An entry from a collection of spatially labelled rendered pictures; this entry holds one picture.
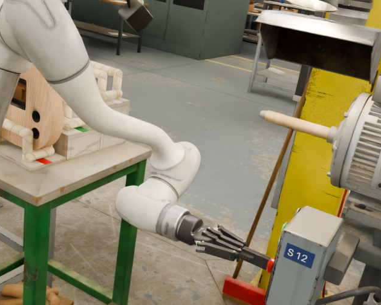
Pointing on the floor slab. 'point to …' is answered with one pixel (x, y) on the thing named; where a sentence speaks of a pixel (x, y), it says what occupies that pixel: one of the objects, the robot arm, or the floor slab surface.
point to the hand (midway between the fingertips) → (255, 258)
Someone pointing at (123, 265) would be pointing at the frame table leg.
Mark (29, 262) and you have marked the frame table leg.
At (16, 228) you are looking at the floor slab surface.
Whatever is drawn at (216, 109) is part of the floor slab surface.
